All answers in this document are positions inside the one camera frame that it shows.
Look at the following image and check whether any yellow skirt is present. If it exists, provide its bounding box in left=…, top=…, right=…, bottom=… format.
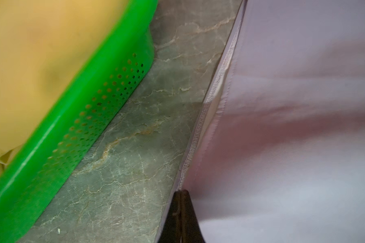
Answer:
left=0, top=1, right=127, bottom=176

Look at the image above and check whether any lavender skirt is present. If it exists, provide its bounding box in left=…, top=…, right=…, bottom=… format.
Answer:
left=155, top=0, right=365, bottom=243

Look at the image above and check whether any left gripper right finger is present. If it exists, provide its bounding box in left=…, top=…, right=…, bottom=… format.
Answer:
left=181, top=190, right=205, bottom=243

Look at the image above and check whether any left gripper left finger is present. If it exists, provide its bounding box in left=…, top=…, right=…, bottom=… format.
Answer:
left=158, top=191, right=181, bottom=243

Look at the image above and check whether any green plastic basket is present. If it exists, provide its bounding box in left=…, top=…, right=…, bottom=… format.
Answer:
left=0, top=1, right=158, bottom=243

